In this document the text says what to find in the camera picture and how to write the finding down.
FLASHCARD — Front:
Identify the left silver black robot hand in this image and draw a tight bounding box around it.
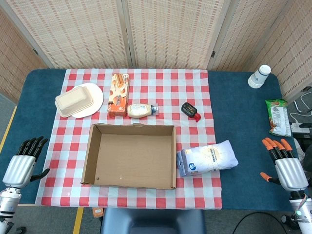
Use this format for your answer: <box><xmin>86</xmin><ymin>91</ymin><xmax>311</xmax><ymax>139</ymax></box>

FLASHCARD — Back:
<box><xmin>2</xmin><ymin>136</ymin><xmax>51</xmax><ymax>189</ymax></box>

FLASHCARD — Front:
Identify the right silver orange-tipped robot hand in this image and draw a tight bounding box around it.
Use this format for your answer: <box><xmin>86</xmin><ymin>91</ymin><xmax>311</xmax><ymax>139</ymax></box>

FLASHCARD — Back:
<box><xmin>260</xmin><ymin>137</ymin><xmax>309</xmax><ymax>192</ymax></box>

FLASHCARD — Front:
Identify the white blue bag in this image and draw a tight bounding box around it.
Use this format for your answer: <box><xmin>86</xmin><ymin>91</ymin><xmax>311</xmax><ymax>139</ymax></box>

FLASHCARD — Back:
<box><xmin>175</xmin><ymin>139</ymin><xmax>239</xmax><ymax>177</ymax></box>

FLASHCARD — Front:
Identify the white power strip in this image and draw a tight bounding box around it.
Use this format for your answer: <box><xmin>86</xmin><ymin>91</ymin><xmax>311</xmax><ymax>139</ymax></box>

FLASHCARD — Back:
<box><xmin>290</xmin><ymin>121</ymin><xmax>308</xmax><ymax>134</ymax></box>

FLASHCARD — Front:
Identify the green snack bag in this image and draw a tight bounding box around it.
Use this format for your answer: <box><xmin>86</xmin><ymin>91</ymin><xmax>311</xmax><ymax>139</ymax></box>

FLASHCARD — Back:
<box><xmin>265</xmin><ymin>99</ymin><xmax>293</xmax><ymax>137</ymax></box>

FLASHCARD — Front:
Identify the blue table cover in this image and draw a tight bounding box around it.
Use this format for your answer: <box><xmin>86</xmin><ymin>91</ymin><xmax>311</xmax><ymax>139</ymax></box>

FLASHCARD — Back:
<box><xmin>0</xmin><ymin>68</ymin><xmax>305</xmax><ymax>212</ymax></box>

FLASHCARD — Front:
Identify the beige pulp food container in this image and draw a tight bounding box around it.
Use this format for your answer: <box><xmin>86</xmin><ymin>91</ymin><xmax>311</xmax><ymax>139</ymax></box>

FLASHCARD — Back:
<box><xmin>55</xmin><ymin>87</ymin><xmax>95</xmax><ymax>118</ymax></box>

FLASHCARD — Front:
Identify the white paper cup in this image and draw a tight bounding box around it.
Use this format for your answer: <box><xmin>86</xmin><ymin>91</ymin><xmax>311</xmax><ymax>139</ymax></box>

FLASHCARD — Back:
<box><xmin>248</xmin><ymin>64</ymin><xmax>272</xmax><ymax>89</ymax></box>

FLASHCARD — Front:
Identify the white round paper plate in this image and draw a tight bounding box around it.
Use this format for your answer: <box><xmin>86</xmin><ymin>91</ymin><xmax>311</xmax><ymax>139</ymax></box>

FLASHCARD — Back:
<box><xmin>63</xmin><ymin>82</ymin><xmax>105</xmax><ymax>119</ymax></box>

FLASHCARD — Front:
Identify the brown cardboard box tray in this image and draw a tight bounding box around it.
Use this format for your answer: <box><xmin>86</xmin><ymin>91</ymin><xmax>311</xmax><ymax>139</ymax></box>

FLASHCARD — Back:
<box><xmin>80</xmin><ymin>123</ymin><xmax>177</xmax><ymax>191</ymax></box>

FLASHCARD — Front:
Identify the black red soy sauce bottle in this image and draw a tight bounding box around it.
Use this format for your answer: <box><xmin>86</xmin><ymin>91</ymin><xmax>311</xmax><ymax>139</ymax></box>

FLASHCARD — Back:
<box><xmin>181</xmin><ymin>102</ymin><xmax>202</xmax><ymax>121</ymax></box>

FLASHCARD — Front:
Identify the red white checkered tablecloth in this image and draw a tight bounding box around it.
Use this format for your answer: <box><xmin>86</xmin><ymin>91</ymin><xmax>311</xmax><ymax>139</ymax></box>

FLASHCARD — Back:
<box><xmin>35</xmin><ymin>68</ymin><xmax>223</xmax><ymax>210</ymax></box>

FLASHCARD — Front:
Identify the orange biscuit box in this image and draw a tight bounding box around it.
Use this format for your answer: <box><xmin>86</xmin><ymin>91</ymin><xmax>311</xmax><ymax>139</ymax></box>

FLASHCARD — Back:
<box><xmin>107</xmin><ymin>73</ymin><xmax>130</xmax><ymax>118</ymax></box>

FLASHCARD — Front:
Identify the mayonnaise squeeze bottle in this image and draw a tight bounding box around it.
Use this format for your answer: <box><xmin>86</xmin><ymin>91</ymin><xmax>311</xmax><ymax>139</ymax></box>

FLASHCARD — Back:
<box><xmin>127</xmin><ymin>103</ymin><xmax>159</xmax><ymax>119</ymax></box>

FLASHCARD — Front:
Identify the dark blue chair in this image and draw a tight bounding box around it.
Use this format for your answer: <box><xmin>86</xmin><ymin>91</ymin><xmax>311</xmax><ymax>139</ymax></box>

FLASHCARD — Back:
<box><xmin>100</xmin><ymin>207</ymin><xmax>205</xmax><ymax>234</ymax></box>

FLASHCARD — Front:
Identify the woven folding screen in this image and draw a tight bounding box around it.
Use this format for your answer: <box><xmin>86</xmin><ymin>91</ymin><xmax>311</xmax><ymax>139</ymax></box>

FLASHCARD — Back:
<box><xmin>0</xmin><ymin>0</ymin><xmax>312</xmax><ymax>104</ymax></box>

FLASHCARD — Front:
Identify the black floor cable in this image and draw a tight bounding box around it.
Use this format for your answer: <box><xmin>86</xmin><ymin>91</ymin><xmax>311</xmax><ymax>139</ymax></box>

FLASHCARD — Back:
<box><xmin>234</xmin><ymin>211</ymin><xmax>293</xmax><ymax>234</ymax></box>

